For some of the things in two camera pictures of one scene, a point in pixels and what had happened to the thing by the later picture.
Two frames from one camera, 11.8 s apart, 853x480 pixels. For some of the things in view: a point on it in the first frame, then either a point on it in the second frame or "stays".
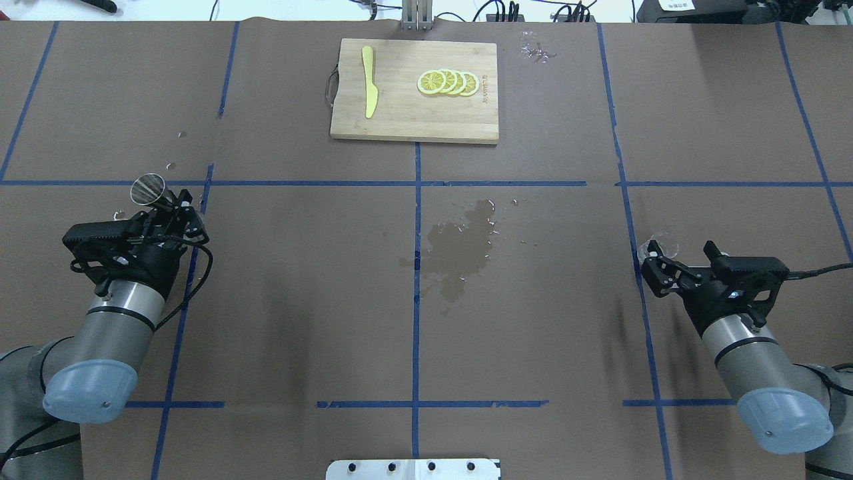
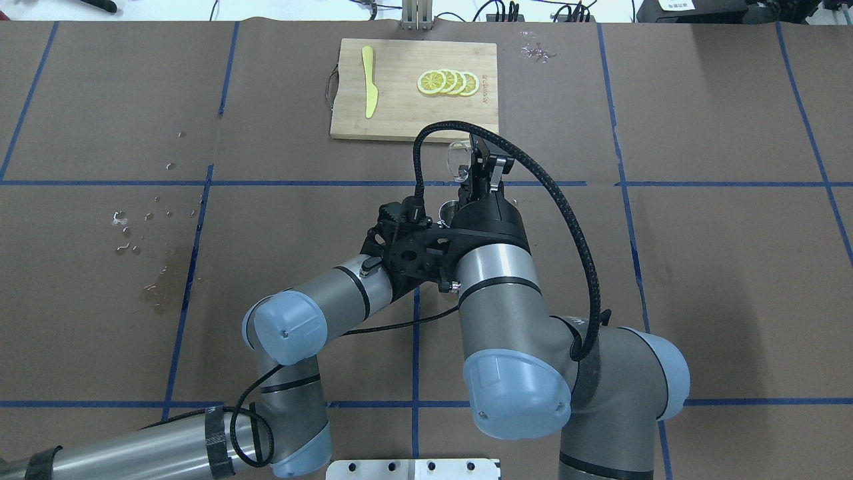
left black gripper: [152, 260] → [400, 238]
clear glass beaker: [666, 243] → [459, 159]
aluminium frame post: [417, 15] stays
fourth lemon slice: [472, 84] stays
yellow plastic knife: [371, 91] stays
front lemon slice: [431, 82] stays
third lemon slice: [460, 85] stays
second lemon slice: [451, 81] stays
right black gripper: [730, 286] → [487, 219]
